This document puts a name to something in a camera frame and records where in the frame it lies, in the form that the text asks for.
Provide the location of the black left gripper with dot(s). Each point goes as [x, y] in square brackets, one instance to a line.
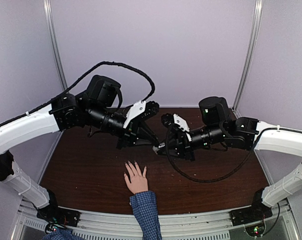
[132, 132]

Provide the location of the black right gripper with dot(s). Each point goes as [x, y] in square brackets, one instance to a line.
[181, 144]

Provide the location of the clear nail polish bottle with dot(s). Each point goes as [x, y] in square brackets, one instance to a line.
[159, 149]

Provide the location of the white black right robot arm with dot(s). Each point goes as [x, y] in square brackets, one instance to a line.
[243, 133]

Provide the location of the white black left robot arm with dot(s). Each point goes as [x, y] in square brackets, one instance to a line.
[92, 108]

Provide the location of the mannequin hand with painted nails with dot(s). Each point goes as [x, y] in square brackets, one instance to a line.
[136, 179]

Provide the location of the blue checkered shirt sleeve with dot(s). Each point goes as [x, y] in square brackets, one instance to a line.
[144, 208]

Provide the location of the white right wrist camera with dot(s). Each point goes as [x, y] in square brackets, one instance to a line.
[175, 120]

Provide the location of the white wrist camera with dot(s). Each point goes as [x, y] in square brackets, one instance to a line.
[175, 120]
[141, 110]

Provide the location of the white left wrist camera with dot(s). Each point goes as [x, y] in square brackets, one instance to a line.
[141, 110]

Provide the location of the slotted aluminium base rail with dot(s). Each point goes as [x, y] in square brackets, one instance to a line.
[192, 226]

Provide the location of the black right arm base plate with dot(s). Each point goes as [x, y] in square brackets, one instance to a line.
[248, 215]

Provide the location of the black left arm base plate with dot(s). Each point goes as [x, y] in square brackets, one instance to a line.
[61, 217]

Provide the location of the right aluminium frame post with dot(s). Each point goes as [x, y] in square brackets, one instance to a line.
[256, 23]

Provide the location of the aluminium frame post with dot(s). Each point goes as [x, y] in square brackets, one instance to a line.
[256, 23]
[54, 44]

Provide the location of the left aluminium frame post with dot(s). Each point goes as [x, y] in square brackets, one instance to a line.
[54, 44]

